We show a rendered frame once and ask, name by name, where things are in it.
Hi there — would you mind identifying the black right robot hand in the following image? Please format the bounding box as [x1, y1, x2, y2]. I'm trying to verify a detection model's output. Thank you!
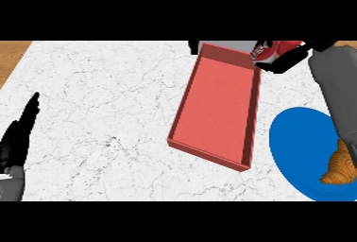
[253, 40, 339, 76]

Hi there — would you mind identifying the red can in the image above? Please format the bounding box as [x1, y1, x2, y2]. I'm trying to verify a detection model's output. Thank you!
[249, 40, 303, 64]

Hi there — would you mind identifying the red cardboard box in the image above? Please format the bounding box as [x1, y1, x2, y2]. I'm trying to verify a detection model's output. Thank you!
[165, 43, 263, 173]

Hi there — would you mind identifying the blue plate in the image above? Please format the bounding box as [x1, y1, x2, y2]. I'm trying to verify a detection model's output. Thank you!
[268, 106, 357, 202]

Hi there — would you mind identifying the brown croissant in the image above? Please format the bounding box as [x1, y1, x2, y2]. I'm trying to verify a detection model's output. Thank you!
[318, 138, 357, 185]

